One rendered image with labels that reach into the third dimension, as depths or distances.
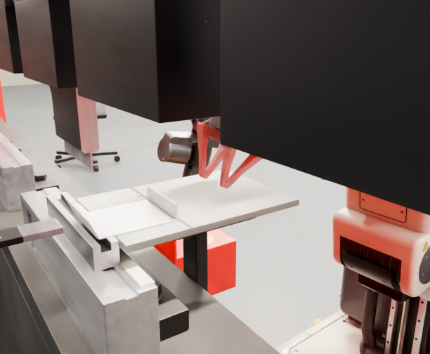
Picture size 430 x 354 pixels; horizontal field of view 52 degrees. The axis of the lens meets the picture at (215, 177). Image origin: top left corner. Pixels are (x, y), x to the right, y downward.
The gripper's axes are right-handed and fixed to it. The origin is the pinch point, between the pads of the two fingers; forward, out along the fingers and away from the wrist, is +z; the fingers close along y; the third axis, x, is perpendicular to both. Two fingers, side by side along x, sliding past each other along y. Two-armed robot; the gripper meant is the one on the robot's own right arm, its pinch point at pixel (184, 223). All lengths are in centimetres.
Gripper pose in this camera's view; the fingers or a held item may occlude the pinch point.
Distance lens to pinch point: 109.4
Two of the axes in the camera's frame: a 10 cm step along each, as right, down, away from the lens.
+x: 5.6, 2.4, -7.9
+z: -2.1, 9.7, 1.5
